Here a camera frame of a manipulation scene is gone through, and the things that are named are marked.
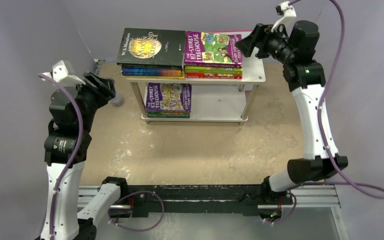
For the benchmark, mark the white two-tier metal shelf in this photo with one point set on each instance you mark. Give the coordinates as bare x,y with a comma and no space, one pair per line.
213,100

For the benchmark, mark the small clear plastic cup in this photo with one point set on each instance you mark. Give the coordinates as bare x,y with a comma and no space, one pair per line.
117,101

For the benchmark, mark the black aluminium base frame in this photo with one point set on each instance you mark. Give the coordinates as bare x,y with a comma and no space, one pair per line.
244,199

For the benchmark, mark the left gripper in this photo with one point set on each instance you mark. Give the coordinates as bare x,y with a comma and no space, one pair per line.
97,81

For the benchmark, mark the yellow book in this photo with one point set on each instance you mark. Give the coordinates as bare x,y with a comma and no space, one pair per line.
156,77

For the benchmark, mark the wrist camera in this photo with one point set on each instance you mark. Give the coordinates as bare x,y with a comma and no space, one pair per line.
62,72
286,13

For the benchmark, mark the purple Treehouse book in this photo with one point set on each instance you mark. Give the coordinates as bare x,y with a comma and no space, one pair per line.
168,97

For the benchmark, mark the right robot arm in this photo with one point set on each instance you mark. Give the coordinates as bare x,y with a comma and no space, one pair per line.
306,82

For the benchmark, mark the Jane Eyre book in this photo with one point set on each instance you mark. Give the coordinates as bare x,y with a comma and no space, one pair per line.
151,72

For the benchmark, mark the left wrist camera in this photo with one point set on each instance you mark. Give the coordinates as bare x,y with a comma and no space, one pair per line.
62,72

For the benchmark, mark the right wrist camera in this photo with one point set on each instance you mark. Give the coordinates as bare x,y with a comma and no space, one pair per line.
286,13

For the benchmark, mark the dark green Treehouse book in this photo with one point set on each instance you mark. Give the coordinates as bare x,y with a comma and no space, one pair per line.
168,116

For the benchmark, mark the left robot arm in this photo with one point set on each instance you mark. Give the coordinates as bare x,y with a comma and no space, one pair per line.
73,110

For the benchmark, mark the Nineteen Eighty-Four blue book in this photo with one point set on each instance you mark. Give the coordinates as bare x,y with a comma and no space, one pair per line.
142,66

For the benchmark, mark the orange Treehouse book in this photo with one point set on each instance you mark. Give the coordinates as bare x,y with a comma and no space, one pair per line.
167,113

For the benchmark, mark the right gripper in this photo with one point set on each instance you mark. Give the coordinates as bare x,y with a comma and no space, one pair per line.
260,40

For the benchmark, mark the black Moon Sixpence book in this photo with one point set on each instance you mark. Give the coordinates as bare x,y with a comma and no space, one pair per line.
152,47

